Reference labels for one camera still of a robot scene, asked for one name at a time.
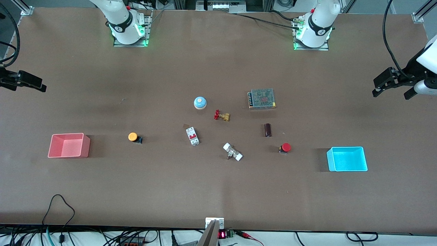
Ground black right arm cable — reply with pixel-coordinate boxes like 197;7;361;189
0;3;21;67

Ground grey metal camera bar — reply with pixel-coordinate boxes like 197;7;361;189
197;220;219;246

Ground metal mesh power supply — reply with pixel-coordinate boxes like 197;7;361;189
248;88;277;110

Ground aluminium frame post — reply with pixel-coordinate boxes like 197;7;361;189
16;0;35;16
411;0;437;23

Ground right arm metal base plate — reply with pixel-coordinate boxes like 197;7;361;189
113;10;152;47

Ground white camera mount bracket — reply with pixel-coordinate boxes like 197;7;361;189
205;217;225;230

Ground looped thin black cable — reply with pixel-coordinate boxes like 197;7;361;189
42;194;76;244

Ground brass valve red handle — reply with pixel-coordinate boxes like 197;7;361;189
214;109;231;122

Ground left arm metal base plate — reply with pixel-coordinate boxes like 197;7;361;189
293;15;330;51

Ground metal fitting white caps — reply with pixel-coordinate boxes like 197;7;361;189
223;142;243;162

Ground pink plastic box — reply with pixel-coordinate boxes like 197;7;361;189
48;133;91;159

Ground coiled black cable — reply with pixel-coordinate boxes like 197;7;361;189
346;231;379;243

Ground rack device white lights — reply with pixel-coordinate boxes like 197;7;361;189
195;0;247;13

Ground white circuit breaker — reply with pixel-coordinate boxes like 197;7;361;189
186;127;200;146

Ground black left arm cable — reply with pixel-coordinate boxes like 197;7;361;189
382;0;412;74

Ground cyan plastic box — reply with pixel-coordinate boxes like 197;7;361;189
327;147;368;172

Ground red clip lead wire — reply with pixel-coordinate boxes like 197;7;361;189
236;231;265;246

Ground black cable to arm base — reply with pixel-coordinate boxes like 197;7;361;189
229;10;301;30

